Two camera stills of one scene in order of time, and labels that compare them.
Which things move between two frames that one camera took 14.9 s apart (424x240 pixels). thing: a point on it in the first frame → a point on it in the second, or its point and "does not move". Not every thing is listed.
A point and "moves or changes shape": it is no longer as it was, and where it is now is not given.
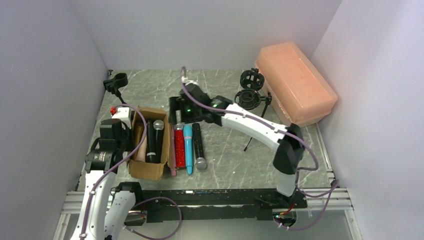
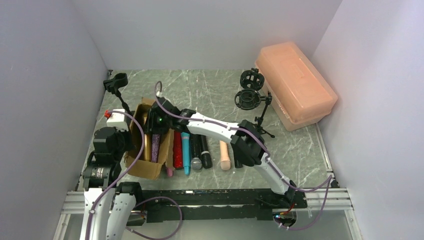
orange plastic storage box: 301,94 does not move
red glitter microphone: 180,156 does not move
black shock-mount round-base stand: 252,79 does not move
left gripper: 125,133 does not move
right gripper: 177,108 → 157,125
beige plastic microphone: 139,154 → 225,161
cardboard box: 146,170 moves or changes shape
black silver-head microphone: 158,125 → 238,160
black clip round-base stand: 112,85 does not move
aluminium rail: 73,202 does not move
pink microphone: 172,162 → 169,171
